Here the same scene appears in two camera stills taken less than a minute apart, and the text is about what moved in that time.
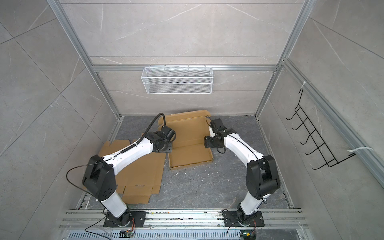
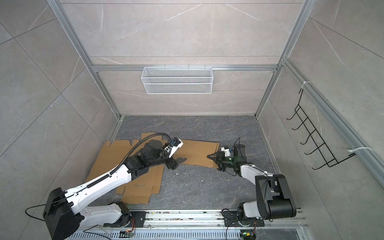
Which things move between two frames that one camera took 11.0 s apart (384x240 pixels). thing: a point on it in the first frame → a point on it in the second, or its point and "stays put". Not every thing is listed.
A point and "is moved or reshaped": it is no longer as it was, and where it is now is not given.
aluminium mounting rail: [183, 220] stays put
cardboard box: [140, 180] stays put
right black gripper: [208, 143] → [221, 156]
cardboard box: [188, 146] is moved or reshaped
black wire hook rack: [327, 155] stays put
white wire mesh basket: [177, 80] stays put
